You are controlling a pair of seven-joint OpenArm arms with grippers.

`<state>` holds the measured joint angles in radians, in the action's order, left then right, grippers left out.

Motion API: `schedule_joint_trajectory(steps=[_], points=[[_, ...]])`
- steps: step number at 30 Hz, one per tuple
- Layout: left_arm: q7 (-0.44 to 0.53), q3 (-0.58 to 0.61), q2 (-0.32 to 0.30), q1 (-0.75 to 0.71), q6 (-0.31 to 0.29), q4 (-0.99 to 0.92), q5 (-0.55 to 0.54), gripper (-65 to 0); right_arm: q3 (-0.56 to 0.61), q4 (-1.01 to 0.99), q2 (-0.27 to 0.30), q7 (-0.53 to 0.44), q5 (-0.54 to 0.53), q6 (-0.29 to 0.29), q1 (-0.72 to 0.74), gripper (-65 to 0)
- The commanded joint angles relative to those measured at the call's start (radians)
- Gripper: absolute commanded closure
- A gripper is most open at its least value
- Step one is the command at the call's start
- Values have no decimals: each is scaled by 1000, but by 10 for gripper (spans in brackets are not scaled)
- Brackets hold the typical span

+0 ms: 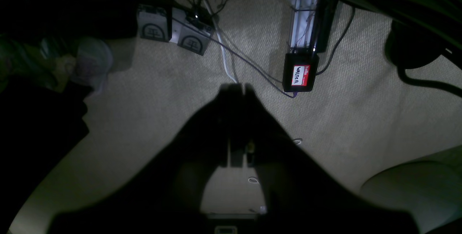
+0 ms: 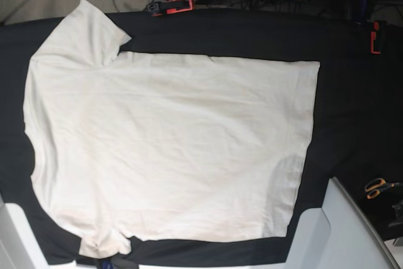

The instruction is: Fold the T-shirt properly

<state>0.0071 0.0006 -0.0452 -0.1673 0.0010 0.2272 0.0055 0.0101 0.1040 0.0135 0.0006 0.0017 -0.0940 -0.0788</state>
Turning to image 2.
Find white table frame left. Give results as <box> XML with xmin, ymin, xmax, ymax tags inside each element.
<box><xmin>1</xmin><ymin>201</ymin><xmax>77</xmax><ymax>269</ymax></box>

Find orange black clamp top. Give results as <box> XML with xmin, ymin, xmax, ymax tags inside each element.
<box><xmin>145</xmin><ymin>0</ymin><xmax>195</xmax><ymax>16</ymax></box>

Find black table cloth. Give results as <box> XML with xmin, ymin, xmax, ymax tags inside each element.
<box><xmin>1</xmin><ymin>9</ymin><xmax>402</xmax><ymax>265</ymax></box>

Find white table frame right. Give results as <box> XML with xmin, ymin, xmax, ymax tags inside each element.
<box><xmin>284</xmin><ymin>178</ymin><xmax>400</xmax><ymax>269</ymax></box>

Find white table frame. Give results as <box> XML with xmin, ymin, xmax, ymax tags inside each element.
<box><xmin>284</xmin><ymin>178</ymin><xmax>400</xmax><ymax>269</ymax></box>
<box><xmin>1</xmin><ymin>201</ymin><xmax>77</xmax><ymax>269</ymax></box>

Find black object right edge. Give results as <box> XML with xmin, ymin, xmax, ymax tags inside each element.
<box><xmin>388</xmin><ymin>200</ymin><xmax>403</xmax><ymax>228</ymax></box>

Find orange handled scissors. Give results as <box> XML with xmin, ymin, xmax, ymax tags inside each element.
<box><xmin>364</xmin><ymin>178</ymin><xmax>402</xmax><ymax>200</ymax></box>

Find orange black clamp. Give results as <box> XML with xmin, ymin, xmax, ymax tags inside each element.
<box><xmin>145</xmin><ymin>0</ymin><xmax>195</xmax><ymax>16</ymax></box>
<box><xmin>370</xmin><ymin>21</ymin><xmax>387</xmax><ymax>55</ymax></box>

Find white T-shirt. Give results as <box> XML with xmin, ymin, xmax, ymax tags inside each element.
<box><xmin>23</xmin><ymin>0</ymin><xmax>320</xmax><ymax>258</ymax></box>

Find orange black clamp right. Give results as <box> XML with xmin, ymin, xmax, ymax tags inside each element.
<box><xmin>370</xmin><ymin>21</ymin><xmax>387</xmax><ymax>55</ymax></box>

